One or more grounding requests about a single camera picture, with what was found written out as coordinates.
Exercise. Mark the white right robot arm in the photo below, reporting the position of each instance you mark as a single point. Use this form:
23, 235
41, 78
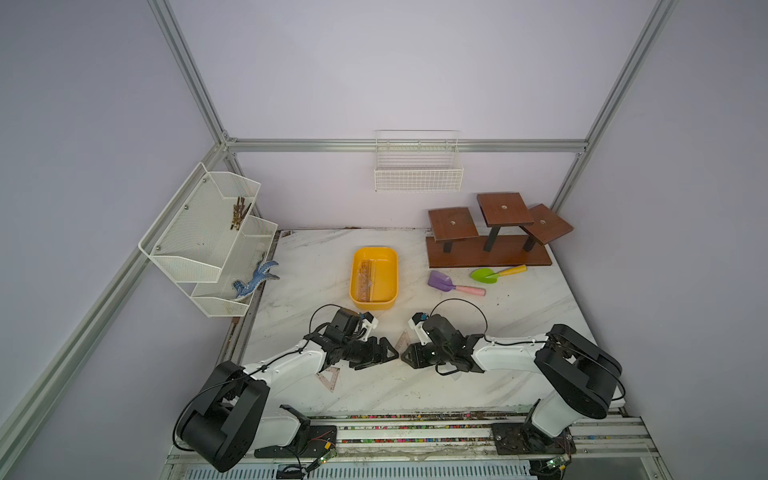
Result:
584, 378

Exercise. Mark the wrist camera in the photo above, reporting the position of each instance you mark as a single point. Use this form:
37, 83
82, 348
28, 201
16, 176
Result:
416, 325
348, 325

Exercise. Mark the white mesh lower shelf basket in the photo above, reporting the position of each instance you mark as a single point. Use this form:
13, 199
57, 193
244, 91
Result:
251, 247

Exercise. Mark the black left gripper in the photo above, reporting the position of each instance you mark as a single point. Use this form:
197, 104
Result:
374, 357

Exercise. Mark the brown wooden display stand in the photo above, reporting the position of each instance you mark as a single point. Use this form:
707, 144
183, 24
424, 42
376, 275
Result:
517, 234

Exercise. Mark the pink stencil ruler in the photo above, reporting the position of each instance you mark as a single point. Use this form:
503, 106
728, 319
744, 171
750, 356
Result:
365, 280

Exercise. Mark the brown items in basket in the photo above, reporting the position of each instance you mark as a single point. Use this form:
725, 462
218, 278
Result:
239, 213

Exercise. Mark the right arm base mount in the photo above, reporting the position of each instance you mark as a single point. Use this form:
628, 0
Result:
531, 438

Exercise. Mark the white mesh shelf basket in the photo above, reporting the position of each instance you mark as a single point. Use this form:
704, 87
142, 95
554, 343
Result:
251, 247
193, 238

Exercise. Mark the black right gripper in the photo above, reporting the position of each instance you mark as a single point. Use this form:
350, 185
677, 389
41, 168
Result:
416, 351

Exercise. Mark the white wire wall basket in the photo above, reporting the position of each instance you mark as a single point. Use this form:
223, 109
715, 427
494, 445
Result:
420, 161

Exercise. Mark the green toy shovel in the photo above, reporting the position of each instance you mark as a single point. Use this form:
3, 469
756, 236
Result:
488, 275

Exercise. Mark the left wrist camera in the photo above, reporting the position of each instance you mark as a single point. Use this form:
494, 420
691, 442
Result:
348, 325

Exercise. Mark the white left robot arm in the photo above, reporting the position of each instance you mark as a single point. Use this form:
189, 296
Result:
221, 422

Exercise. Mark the pink triangle ruler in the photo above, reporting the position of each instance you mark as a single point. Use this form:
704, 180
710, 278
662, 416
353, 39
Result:
329, 377
403, 342

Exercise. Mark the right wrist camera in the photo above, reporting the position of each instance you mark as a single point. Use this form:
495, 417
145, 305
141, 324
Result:
416, 325

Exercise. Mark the aluminium rail base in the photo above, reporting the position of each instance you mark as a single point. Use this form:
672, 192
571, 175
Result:
475, 445

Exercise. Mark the purple toy shovel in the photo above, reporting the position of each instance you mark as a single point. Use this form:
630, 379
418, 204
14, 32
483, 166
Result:
443, 282

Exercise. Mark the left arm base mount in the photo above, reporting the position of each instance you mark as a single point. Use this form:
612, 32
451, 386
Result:
289, 433

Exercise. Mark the white mesh upper shelf basket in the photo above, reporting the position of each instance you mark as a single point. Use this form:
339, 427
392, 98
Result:
193, 238

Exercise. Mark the yellow plastic storage box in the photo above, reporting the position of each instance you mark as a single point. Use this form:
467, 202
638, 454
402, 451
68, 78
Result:
385, 282

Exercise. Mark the aluminium frame post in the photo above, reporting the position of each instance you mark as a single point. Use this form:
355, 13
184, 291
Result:
172, 32

